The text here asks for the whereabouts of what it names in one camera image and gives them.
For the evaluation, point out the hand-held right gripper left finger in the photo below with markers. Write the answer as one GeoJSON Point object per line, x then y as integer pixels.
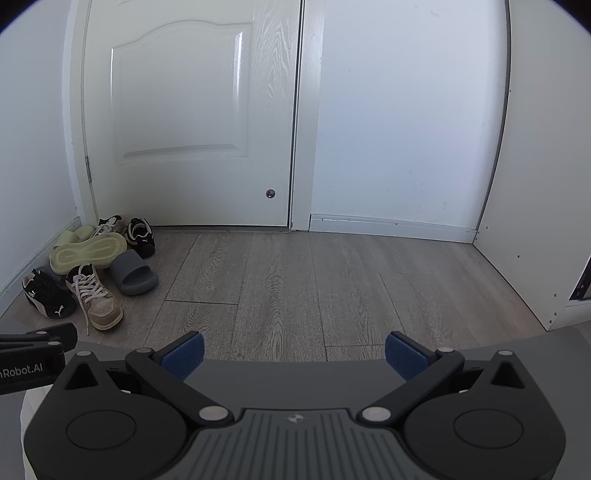
{"type": "Point", "coordinates": [182, 355]}

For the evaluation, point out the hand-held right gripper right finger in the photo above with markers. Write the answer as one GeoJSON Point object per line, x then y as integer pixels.
{"type": "Point", "coordinates": [406, 355]}

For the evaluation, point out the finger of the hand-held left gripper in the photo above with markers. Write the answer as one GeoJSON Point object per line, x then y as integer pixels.
{"type": "Point", "coordinates": [55, 336]}

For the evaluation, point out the black suede sneaker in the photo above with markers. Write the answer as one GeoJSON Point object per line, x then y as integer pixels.
{"type": "Point", "coordinates": [48, 297]}
{"type": "Point", "coordinates": [141, 235]}

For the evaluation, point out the beige sneaker white laces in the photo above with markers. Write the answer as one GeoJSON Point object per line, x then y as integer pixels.
{"type": "Point", "coordinates": [99, 304]}
{"type": "Point", "coordinates": [111, 224]}

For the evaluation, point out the green foam slide sandal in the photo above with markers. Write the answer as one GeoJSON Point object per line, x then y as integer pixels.
{"type": "Point", "coordinates": [87, 251]}
{"type": "Point", "coordinates": [76, 235]}

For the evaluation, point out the metal door hinge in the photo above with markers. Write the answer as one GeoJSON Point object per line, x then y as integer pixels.
{"type": "Point", "coordinates": [88, 168]}

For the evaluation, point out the round metal door fitting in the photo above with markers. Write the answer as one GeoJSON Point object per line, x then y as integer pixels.
{"type": "Point", "coordinates": [270, 194]}

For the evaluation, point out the white cabinet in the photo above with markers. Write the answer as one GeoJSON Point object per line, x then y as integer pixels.
{"type": "Point", "coordinates": [531, 184]}

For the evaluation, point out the white panel door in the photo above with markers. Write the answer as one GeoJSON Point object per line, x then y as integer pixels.
{"type": "Point", "coordinates": [184, 92]}

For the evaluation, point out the white door frame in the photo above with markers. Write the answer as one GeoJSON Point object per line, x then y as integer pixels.
{"type": "Point", "coordinates": [307, 138]}

